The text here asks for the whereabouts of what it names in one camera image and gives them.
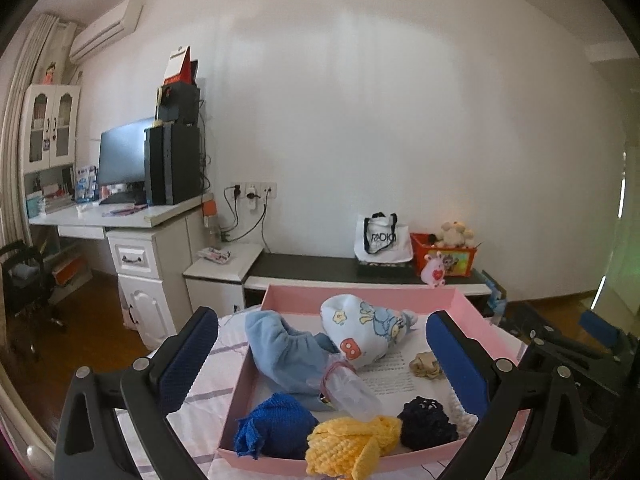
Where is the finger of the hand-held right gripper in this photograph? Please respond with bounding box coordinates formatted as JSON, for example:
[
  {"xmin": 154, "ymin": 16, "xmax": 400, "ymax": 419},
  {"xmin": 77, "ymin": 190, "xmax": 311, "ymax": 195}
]
[
  {"xmin": 579, "ymin": 310, "xmax": 632, "ymax": 361},
  {"xmin": 525, "ymin": 335, "xmax": 616, "ymax": 363}
]

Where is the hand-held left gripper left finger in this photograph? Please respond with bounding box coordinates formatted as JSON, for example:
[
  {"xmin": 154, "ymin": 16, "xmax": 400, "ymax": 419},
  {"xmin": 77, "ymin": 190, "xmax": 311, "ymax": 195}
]
[{"xmin": 54, "ymin": 306, "xmax": 219, "ymax": 480}]

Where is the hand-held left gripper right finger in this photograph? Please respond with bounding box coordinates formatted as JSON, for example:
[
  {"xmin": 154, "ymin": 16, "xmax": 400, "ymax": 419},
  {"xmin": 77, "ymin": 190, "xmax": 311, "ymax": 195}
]
[{"xmin": 426, "ymin": 310, "xmax": 591, "ymax": 480}]

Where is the beige scrunchie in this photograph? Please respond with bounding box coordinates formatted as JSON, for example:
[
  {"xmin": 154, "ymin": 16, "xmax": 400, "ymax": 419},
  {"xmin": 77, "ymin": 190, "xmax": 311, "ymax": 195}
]
[{"xmin": 409, "ymin": 351, "xmax": 443, "ymax": 380}]

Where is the navy scrunchie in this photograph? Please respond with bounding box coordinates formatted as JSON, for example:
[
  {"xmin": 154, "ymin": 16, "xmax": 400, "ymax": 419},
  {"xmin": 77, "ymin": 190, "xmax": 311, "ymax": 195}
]
[{"xmin": 397, "ymin": 396, "xmax": 459, "ymax": 451}]

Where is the light blue cloth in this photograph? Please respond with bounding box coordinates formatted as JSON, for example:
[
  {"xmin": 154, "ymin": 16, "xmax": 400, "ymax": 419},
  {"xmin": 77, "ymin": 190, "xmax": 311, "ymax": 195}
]
[{"xmin": 245, "ymin": 310, "xmax": 341, "ymax": 396}]

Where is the printed baby hat blue bow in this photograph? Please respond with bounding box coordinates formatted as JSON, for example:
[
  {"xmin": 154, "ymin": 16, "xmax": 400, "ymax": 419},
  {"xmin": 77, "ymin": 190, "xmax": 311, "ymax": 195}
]
[{"xmin": 320, "ymin": 295, "xmax": 418, "ymax": 372}]

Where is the clear baby bottle pink ring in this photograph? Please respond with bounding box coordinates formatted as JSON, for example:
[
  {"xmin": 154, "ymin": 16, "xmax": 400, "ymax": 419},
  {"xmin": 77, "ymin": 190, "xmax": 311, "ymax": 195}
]
[{"xmin": 319, "ymin": 360, "xmax": 383, "ymax": 423}]

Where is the blue knitted cloth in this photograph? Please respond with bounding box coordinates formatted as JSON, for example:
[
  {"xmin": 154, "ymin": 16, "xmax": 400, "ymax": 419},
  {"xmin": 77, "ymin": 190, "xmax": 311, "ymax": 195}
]
[{"xmin": 234, "ymin": 392, "xmax": 319, "ymax": 459}]

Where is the pink box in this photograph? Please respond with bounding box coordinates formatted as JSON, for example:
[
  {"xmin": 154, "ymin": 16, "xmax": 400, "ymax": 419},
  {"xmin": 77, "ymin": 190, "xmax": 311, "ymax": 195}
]
[{"xmin": 216, "ymin": 283, "xmax": 531, "ymax": 476}]

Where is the yellow knitted cloth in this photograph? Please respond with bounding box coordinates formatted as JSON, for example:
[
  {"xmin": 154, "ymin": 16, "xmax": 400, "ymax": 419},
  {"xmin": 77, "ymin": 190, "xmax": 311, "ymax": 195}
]
[{"xmin": 305, "ymin": 415, "xmax": 403, "ymax": 478}]

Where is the white striped tablecloth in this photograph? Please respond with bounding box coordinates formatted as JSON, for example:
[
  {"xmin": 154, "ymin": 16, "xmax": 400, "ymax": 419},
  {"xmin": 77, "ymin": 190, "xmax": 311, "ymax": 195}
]
[{"xmin": 115, "ymin": 310, "xmax": 526, "ymax": 480}]

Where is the blue plastic package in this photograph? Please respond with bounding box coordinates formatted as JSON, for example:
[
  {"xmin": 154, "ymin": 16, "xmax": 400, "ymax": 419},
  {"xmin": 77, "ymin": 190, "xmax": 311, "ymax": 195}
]
[{"xmin": 482, "ymin": 270, "xmax": 508, "ymax": 321}]

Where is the pink heart toy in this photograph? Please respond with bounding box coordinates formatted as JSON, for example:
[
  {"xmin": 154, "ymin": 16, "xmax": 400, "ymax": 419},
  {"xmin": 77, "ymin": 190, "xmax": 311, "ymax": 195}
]
[{"xmin": 420, "ymin": 251, "xmax": 447, "ymax": 288}]

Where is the white desk with drawers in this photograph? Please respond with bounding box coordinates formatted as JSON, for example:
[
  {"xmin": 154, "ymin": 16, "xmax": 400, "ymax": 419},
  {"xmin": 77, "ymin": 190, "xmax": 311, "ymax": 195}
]
[{"xmin": 27, "ymin": 192, "xmax": 216, "ymax": 351}]

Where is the red toy box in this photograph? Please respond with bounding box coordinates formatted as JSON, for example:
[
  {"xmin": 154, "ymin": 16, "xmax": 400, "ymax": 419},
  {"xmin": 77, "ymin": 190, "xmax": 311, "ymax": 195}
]
[{"xmin": 410, "ymin": 232, "xmax": 478, "ymax": 278}]

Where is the floral cloth pouch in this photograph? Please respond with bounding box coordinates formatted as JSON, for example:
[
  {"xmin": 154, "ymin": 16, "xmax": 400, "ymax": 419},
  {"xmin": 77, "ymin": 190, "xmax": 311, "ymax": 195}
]
[{"xmin": 196, "ymin": 246, "xmax": 232, "ymax": 264}]

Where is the cream plush toy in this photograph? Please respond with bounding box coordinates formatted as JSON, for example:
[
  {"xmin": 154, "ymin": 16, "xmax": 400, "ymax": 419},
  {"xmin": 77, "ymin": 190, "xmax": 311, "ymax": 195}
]
[{"xmin": 434, "ymin": 220, "xmax": 476, "ymax": 248}]

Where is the white tote bag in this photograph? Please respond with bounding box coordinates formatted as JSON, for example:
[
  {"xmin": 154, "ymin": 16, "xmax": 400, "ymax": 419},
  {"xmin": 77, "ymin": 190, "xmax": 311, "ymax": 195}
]
[{"xmin": 355, "ymin": 212, "xmax": 415, "ymax": 264}]

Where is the low white and black cabinet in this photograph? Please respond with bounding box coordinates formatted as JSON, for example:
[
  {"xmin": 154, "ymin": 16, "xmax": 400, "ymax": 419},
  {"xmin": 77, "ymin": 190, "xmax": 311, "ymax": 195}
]
[{"xmin": 182, "ymin": 243, "xmax": 493, "ymax": 316}]

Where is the black office chair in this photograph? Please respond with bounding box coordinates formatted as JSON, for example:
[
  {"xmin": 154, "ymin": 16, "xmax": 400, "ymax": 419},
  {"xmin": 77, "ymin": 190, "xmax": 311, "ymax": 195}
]
[{"xmin": 0, "ymin": 240, "xmax": 68, "ymax": 361}]

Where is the black computer tower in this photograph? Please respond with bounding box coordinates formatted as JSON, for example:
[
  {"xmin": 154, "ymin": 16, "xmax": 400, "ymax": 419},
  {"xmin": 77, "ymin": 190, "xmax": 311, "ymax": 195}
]
[{"xmin": 144, "ymin": 122, "xmax": 202, "ymax": 206}]

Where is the blue and white wipes pack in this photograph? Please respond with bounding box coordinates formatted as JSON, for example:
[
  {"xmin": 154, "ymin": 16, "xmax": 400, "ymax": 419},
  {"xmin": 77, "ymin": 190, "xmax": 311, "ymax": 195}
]
[{"xmin": 75, "ymin": 165, "xmax": 98, "ymax": 201}]

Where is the stack of books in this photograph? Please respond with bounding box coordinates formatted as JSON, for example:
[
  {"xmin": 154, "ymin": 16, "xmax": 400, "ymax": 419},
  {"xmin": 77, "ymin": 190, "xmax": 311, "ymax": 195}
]
[{"xmin": 25, "ymin": 187, "xmax": 76, "ymax": 216}]

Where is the black computer monitor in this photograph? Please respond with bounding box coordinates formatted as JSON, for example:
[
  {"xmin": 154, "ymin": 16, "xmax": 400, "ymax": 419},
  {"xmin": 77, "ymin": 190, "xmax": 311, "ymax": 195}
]
[{"xmin": 97, "ymin": 116, "xmax": 156, "ymax": 206}]

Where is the white glass-door cabinet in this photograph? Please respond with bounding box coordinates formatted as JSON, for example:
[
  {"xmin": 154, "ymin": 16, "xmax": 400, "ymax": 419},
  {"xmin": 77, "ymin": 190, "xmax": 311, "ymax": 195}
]
[{"xmin": 22, "ymin": 83, "xmax": 81, "ymax": 216}]

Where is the black box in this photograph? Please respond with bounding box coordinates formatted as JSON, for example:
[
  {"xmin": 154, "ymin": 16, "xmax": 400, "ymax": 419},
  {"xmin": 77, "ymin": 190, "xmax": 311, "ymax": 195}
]
[{"xmin": 156, "ymin": 82, "xmax": 201, "ymax": 126}]

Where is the red and white desk calendar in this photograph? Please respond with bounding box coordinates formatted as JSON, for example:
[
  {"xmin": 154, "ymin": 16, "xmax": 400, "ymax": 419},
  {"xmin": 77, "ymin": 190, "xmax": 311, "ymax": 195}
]
[{"xmin": 161, "ymin": 45, "xmax": 199, "ymax": 87}]

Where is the beige curtain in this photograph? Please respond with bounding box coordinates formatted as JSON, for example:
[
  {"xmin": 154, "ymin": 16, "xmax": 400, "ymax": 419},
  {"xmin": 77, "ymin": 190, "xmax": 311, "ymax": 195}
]
[{"xmin": 0, "ymin": 14, "xmax": 78, "ymax": 241}]

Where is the black power cable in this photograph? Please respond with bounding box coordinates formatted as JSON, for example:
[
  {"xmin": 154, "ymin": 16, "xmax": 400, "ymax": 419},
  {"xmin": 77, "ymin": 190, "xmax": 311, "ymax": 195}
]
[{"xmin": 220, "ymin": 187, "xmax": 271, "ymax": 256}]

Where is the white wall socket strip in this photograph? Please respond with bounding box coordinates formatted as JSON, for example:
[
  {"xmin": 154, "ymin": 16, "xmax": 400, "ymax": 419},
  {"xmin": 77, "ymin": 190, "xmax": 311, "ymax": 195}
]
[{"xmin": 231, "ymin": 180, "xmax": 277, "ymax": 199}]

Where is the white wall air conditioner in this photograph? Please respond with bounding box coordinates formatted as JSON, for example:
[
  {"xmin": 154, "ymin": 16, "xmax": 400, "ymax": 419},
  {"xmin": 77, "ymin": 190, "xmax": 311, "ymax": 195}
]
[{"xmin": 69, "ymin": 2, "xmax": 143, "ymax": 63}]

